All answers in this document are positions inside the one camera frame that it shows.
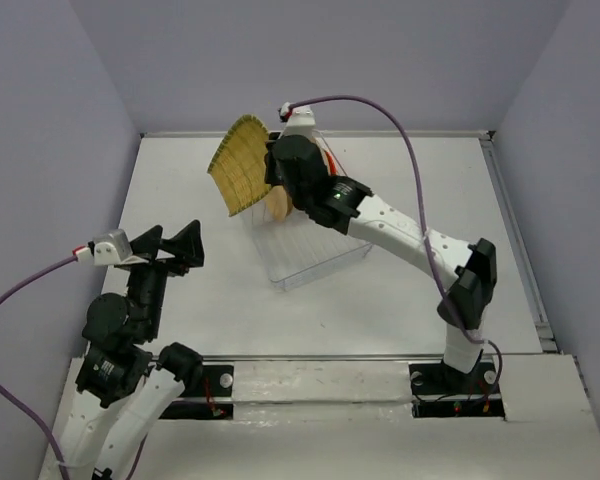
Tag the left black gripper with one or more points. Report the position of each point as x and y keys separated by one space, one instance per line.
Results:
x=188 y=244

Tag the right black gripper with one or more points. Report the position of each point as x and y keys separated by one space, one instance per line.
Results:
x=273 y=174

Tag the cream plate with leaf pattern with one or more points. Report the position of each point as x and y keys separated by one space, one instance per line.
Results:
x=322 y=151

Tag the orange round plate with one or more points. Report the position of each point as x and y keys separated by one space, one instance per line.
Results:
x=332 y=164

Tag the plain yellow round plate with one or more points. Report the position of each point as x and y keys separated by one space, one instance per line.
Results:
x=278 y=203

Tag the yellow green bamboo-pattern plate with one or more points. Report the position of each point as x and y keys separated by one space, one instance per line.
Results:
x=237 y=166

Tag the white wire dish rack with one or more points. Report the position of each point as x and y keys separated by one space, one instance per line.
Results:
x=297 y=251

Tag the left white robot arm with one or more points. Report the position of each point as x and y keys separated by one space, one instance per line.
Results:
x=122 y=389

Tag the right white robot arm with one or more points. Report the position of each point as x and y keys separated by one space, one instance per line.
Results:
x=466 y=273

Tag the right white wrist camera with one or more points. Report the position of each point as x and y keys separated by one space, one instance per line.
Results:
x=297 y=121

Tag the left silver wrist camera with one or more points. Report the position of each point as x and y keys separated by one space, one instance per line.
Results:
x=111 y=248

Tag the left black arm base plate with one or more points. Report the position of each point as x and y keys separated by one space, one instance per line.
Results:
x=209 y=400

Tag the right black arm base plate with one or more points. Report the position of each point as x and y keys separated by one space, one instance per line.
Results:
x=439 y=392

